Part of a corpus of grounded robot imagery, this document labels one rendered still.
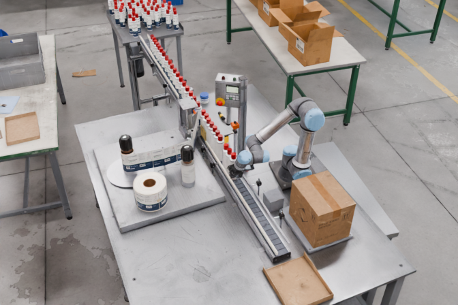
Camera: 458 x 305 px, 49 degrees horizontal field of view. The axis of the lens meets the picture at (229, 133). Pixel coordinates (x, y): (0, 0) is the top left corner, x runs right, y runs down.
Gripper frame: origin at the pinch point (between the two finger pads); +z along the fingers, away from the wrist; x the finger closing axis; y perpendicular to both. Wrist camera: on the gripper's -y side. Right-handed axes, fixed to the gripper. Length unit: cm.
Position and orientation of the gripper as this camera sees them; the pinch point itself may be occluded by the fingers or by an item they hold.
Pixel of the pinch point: (236, 175)
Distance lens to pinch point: 321.7
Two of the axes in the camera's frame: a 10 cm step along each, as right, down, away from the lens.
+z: -2.0, 4.1, 8.9
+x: 3.4, 8.8, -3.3
